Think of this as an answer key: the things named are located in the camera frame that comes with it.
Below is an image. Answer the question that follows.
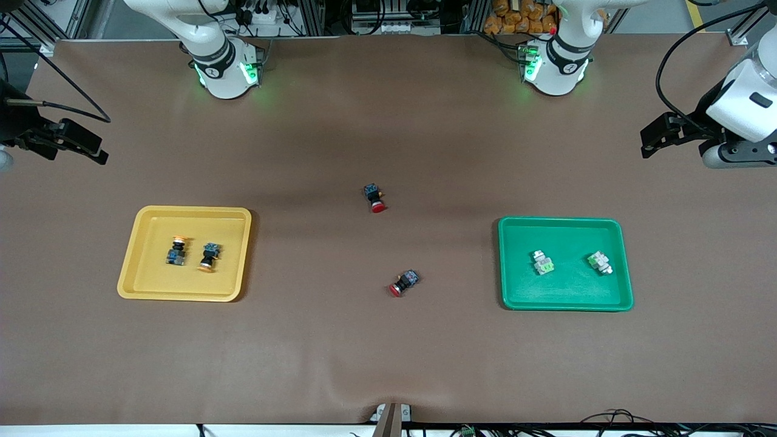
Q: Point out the small white power strip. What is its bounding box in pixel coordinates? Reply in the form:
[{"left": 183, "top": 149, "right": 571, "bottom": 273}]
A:
[{"left": 243, "top": 6, "right": 286, "bottom": 25}]

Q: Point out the black cable bundle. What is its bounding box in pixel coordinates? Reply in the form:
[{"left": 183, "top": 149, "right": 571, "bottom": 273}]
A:
[{"left": 577, "top": 408, "right": 777, "bottom": 437}]

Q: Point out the aluminium frame profile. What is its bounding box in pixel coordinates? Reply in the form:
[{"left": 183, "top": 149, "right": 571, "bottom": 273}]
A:
[
  {"left": 725, "top": 0, "right": 777, "bottom": 46},
  {"left": 12, "top": 0, "right": 92, "bottom": 55}
]

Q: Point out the long white power strip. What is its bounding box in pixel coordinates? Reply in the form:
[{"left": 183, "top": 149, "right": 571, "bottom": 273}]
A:
[{"left": 351, "top": 18, "right": 442, "bottom": 35}]

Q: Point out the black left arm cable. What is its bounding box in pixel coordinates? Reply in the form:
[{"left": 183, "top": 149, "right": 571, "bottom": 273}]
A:
[{"left": 656, "top": 0, "right": 765, "bottom": 125}]

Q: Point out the yellow mushroom push button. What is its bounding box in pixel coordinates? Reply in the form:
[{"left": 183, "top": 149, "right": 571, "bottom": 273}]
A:
[
  {"left": 166, "top": 234, "right": 192, "bottom": 267},
  {"left": 198, "top": 242, "right": 223, "bottom": 273}
]

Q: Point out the yellow plastic tray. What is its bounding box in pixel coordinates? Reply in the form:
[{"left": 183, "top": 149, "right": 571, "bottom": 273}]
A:
[{"left": 117, "top": 205, "right": 253, "bottom": 302}]

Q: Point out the red mushroom push button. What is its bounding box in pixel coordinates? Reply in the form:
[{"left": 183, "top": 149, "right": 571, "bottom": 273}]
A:
[
  {"left": 363, "top": 183, "right": 387, "bottom": 214},
  {"left": 388, "top": 269, "right": 421, "bottom": 298}
]

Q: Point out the brown table mat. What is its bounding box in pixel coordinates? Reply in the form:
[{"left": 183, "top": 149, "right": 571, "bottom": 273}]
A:
[{"left": 0, "top": 33, "right": 777, "bottom": 425}]

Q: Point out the orange packaged goods pile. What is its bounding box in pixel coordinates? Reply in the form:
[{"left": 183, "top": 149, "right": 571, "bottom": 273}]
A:
[{"left": 484, "top": 0, "right": 559, "bottom": 35}]

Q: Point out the green plastic tray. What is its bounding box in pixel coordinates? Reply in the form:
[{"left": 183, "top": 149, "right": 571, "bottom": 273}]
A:
[{"left": 498, "top": 217, "right": 634, "bottom": 312}]

